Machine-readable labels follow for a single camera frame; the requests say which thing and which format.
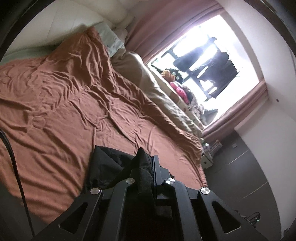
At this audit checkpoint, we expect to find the large black garment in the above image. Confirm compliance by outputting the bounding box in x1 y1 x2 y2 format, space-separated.
82 146 154 199

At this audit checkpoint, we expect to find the clothes clutter on windowsill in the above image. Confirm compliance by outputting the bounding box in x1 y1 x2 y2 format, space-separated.
151 66 218 128

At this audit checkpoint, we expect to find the white bedside cabinet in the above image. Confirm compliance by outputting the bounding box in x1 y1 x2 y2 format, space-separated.
201 152 213 169

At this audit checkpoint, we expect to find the white rack on cabinet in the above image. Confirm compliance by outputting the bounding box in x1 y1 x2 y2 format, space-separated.
204 140 223 156

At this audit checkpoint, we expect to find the rust brown bed sheet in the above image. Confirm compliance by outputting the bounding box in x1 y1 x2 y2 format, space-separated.
1 27 207 223

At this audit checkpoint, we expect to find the beige duvet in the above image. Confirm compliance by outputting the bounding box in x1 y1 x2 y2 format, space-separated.
111 49 202 138

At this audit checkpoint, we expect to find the light patterned pillow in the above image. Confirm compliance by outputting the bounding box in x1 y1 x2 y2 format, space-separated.
94 22 127 57

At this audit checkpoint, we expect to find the pink curtain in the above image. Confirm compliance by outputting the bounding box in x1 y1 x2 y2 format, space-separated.
125 1 268 142

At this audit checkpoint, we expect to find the cream padded headboard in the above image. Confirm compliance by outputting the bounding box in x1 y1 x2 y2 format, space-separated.
5 1 133 54

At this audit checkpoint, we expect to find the black cable left camera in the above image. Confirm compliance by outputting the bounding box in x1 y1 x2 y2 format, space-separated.
0 129 36 237

